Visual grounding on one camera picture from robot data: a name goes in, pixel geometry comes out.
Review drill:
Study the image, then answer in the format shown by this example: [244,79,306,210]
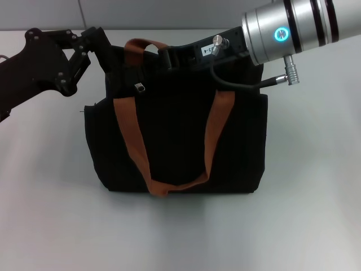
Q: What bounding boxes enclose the black food bag brown straps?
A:
[83,38,268,197]

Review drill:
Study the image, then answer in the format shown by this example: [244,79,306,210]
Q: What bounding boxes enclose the black cable silver connectors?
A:
[210,34,301,90]

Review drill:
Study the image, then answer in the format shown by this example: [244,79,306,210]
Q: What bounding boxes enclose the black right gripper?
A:
[157,27,250,71]

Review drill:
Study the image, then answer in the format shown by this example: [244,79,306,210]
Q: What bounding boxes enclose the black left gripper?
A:
[0,27,112,122]

